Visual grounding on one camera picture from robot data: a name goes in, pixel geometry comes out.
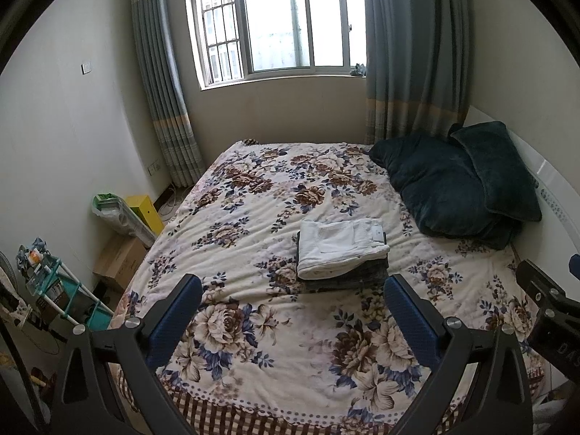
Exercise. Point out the white headboard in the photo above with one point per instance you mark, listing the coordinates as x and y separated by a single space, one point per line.
557 181

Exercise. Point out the clear plastic bag bin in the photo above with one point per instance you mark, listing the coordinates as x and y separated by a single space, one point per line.
118 217

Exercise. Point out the yellow box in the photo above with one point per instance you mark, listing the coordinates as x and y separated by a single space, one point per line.
145 213

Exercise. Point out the teal storage trolley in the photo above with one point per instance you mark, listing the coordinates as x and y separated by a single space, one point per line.
50 281

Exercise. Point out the sliding window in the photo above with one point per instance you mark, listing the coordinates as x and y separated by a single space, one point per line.
276 18

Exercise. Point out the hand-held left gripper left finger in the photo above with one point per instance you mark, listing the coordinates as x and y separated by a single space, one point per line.
174 321

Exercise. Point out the dark grey folded pants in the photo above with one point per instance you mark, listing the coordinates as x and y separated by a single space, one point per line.
349 282

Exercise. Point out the small grey cloth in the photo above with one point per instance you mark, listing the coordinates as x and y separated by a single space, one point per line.
359 70

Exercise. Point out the white pants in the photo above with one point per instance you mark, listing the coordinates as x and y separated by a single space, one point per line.
335 244

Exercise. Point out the floral blanket with plaid underside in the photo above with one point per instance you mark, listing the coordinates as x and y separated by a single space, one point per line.
272 217

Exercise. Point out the wall switch plate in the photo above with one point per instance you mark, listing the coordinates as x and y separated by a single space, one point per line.
87 67

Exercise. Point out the wall socket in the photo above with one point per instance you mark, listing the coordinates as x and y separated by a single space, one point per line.
154 167

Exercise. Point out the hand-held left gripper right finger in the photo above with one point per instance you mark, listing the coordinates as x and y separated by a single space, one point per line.
412 321

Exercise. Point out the small dark green pillow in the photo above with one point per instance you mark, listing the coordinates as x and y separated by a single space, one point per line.
503 167

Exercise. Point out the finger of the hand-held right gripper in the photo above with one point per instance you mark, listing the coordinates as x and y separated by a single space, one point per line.
575 266
537 281

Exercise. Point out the large dark green pillow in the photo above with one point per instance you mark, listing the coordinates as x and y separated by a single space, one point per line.
435 190

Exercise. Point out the cardboard box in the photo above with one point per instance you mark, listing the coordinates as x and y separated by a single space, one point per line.
120 260

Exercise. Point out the grey-blue curtain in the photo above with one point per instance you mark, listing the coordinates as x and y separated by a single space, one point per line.
408 54
158 77

